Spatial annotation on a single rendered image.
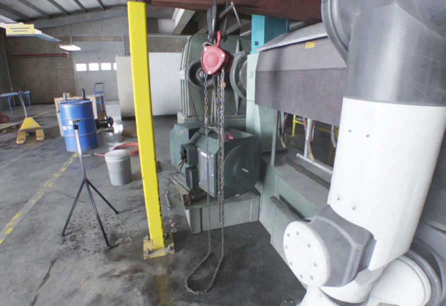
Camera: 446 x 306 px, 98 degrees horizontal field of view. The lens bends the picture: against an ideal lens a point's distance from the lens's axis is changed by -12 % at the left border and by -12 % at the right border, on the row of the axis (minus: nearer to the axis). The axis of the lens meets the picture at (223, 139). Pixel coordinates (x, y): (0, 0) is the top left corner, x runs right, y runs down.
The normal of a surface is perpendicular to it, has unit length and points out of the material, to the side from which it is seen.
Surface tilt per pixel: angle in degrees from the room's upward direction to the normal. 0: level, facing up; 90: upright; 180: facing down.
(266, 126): 72
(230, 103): 90
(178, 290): 0
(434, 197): 101
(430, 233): 90
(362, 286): 77
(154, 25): 90
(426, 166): 90
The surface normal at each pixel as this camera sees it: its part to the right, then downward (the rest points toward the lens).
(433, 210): -0.79, 0.60
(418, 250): 0.00, -0.96
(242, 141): 0.60, 0.22
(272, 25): 0.31, 0.26
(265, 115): 0.29, -0.05
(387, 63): -0.72, 0.18
